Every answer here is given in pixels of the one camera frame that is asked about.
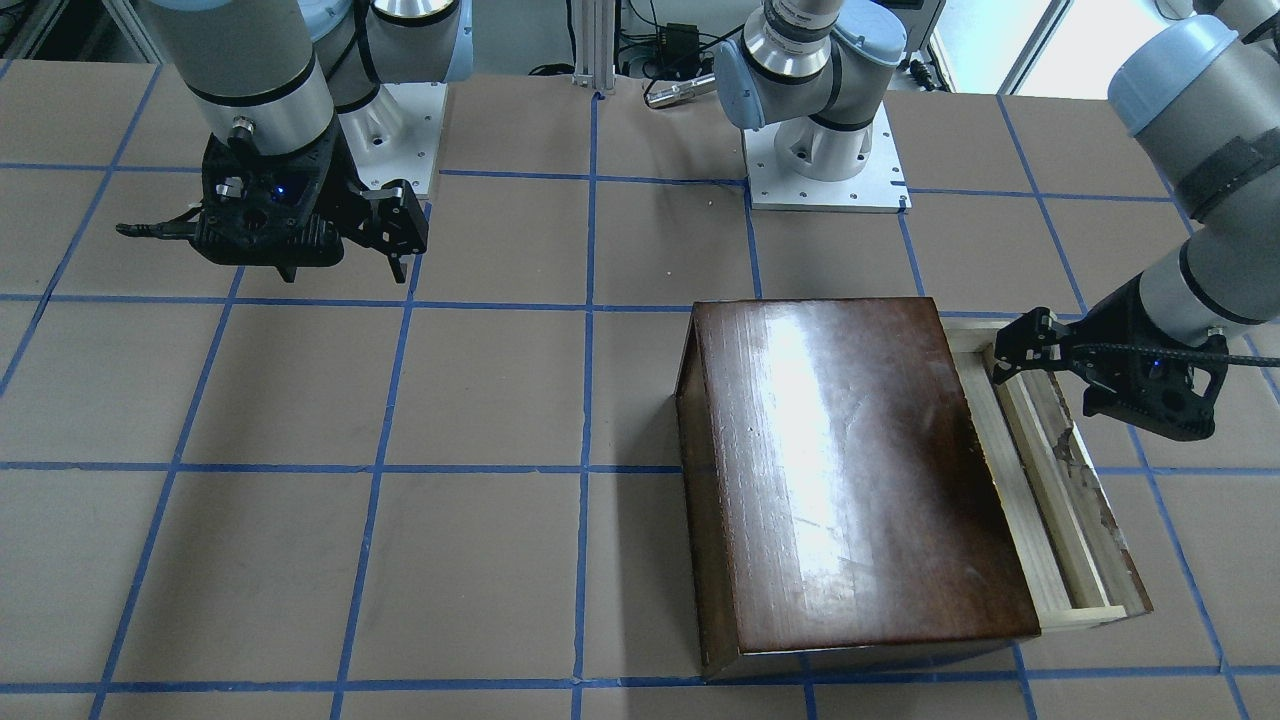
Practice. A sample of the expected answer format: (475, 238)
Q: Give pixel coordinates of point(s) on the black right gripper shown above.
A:
(349, 196)

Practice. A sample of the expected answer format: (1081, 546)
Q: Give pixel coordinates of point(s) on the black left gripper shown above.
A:
(1108, 322)

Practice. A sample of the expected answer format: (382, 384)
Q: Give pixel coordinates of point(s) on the light wooden drawer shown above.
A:
(1078, 565)

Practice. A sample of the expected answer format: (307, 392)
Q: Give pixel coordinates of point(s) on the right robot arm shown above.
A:
(304, 127)

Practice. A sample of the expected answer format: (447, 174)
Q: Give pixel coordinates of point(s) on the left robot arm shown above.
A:
(1199, 99)

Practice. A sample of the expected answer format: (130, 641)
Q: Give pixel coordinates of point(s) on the dark brown wooden cabinet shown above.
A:
(839, 501)

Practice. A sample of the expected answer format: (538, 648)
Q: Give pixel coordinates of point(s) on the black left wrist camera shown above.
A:
(1171, 392)

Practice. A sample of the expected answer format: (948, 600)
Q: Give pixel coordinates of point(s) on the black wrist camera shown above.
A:
(260, 225)
(1171, 392)

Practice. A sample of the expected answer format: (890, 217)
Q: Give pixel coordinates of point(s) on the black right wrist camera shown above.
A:
(260, 225)

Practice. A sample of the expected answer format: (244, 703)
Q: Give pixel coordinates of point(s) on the aluminium frame post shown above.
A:
(594, 43)

